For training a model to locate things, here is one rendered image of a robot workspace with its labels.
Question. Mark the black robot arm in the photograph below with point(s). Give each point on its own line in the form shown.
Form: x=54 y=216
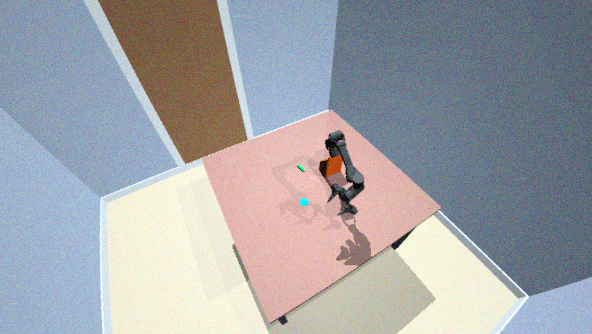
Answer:
x=336 y=148

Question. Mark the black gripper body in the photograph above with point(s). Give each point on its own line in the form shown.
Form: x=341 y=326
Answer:
x=347 y=196

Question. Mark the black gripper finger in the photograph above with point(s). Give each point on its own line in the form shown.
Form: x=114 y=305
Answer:
x=344 y=212
x=334 y=193

